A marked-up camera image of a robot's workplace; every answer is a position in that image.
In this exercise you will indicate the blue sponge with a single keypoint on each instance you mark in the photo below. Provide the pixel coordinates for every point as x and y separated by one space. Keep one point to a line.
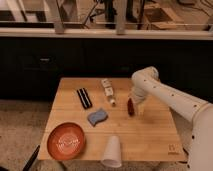
95 117

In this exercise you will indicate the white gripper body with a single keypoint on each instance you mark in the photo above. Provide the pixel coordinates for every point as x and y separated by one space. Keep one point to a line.
137 95

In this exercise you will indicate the white foam cup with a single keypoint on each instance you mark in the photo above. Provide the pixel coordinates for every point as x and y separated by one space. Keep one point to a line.
112 153

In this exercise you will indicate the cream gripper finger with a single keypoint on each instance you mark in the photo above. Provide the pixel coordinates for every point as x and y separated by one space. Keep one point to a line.
140 109

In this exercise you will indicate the small clear bottle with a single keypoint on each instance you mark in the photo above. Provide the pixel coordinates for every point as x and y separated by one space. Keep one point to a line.
108 89

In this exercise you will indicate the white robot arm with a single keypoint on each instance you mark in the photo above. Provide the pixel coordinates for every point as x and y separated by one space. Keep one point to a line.
195 110

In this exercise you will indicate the cardboard box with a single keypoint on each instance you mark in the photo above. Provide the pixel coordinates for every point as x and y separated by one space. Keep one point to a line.
161 18

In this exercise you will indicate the black chair leg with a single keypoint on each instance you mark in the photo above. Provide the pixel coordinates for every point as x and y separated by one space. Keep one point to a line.
31 160

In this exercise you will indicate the black striped case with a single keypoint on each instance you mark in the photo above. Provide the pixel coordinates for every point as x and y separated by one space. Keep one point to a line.
84 98

